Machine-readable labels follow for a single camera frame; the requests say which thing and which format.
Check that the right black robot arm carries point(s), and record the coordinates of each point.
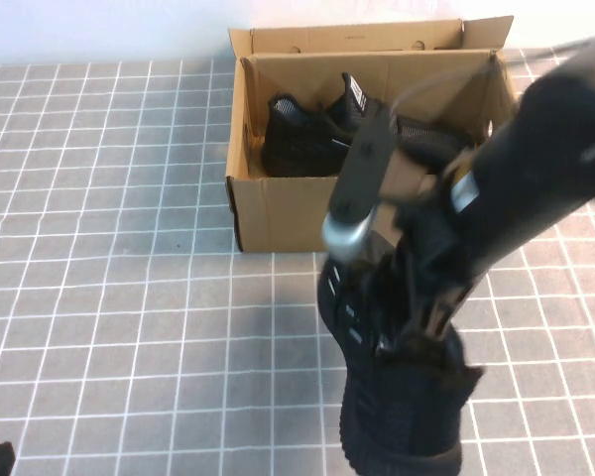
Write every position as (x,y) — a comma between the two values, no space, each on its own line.
(550,149)

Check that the brown cardboard shoe box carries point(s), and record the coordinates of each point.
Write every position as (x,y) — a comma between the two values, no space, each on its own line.
(277,213)

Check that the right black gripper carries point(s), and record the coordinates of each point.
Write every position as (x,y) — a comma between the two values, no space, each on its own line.
(436,268)

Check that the grey white checked tablecloth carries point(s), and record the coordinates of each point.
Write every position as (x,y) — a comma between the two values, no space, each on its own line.
(129,347)

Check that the black mesh sneaker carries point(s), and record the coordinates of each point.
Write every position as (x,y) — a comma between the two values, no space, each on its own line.
(297,144)
(401,411)

